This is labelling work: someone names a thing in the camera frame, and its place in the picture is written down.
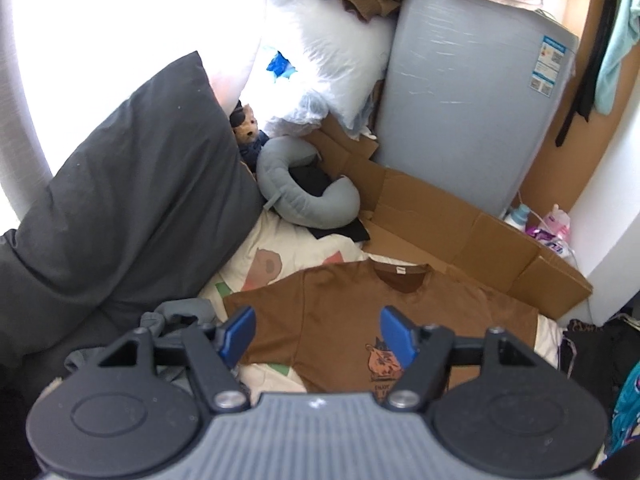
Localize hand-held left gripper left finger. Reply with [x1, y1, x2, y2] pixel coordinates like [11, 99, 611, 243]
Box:
[97, 306, 257, 411]

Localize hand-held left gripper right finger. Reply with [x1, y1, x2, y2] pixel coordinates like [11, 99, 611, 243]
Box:
[380, 306, 538, 410]

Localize brown printed t-shirt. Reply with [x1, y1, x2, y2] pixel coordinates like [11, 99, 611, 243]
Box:
[222, 255, 540, 396]

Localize cream bear print blanket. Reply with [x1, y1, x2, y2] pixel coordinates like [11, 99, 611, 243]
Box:
[197, 210, 561, 396]

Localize flattened cardboard box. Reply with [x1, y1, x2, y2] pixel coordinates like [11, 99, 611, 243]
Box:
[302, 115, 593, 321]

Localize small black cloth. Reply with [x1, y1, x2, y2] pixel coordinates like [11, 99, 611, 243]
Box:
[290, 165, 371, 243]

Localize grey neck pillow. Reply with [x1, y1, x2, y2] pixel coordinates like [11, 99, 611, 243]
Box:
[255, 135, 361, 231]

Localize white bottle with blue cap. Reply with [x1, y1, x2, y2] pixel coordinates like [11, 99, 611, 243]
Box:
[502, 203, 533, 233]

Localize purple and white detergent bag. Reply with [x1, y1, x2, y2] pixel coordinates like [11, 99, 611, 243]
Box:
[525, 225, 576, 261]

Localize dark grey pillow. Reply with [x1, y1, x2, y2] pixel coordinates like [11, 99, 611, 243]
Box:
[0, 50, 266, 376]

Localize leopard print cloth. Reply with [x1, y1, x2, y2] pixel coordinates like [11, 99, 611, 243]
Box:
[562, 317, 608, 333]

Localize pink detergent pouch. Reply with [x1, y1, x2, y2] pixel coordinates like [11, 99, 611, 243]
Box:
[542, 204, 572, 241]

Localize black folded cloth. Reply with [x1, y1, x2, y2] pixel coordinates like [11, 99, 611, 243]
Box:
[560, 317, 640, 411]

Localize brown teddy bear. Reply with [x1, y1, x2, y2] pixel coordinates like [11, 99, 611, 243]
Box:
[230, 100, 271, 166]

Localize grey wrapped washing machine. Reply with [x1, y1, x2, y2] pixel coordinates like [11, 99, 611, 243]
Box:
[375, 0, 581, 218]

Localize clear crumpled plastic bag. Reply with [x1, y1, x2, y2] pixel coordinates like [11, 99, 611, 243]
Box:
[295, 90, 381, 141]

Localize teal printed cloth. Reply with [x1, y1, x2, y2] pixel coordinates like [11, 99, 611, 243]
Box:
[607, 360, 640, 451]

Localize upright cardboard sheet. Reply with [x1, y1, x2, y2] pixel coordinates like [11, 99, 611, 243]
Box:
[517, 0, 626, 216]

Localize blue plastic scrap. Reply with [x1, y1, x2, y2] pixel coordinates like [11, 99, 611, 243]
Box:
[266, 51, 297, 83]

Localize white pillow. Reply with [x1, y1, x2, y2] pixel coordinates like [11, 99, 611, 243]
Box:
[260, 0, 401, 133]

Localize pale pink pillow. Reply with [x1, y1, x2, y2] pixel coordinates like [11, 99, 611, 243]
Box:
[207, 0, 268, 106]

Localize mint green hanging cloth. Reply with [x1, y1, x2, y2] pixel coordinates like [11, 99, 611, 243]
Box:
[592, 0, 640, 116]

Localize black hanging strap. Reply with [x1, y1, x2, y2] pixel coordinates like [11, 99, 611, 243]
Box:
[555, 0, 626, 148]

